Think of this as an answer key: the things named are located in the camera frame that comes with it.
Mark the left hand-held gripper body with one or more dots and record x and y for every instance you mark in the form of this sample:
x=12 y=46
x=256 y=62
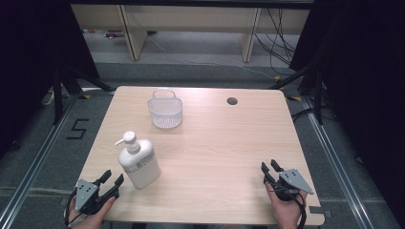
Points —
x=85 y=195

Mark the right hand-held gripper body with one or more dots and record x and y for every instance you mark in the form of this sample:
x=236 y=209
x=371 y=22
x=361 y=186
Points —
x=294 y=180

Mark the white pump bottle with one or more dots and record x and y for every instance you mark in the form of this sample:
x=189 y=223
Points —
x=140 y=165

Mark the white mesh basket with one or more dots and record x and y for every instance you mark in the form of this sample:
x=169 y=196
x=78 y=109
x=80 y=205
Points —
x=165 y=111

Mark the person's left hand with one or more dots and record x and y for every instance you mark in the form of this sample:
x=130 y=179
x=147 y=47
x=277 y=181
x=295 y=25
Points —
x=87 y=221

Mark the person's right hand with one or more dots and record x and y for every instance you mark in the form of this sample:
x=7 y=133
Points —
x=288 y=214

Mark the yellow tape piece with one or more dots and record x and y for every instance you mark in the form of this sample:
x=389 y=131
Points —
x=84 y=96
x=277 y=78
x=294 y=98

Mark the dark round table grommet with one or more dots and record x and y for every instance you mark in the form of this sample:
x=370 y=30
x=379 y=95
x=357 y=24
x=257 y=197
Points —
x=232 y=101

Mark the black metal stand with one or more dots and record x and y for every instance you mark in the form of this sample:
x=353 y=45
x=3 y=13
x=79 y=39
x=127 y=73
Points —
x=58 y=95
x=318 y=95

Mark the black curtain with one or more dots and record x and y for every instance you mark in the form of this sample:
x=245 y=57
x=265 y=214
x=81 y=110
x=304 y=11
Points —
x=366 y=79
x=28 y=63

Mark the light wooden bench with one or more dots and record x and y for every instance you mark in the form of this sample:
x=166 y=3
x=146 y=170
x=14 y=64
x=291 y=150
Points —
x=191 y=19

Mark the metal floor rail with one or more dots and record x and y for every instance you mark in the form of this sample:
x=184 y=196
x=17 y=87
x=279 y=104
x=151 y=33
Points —
x=337 y=171
x=35 y=165

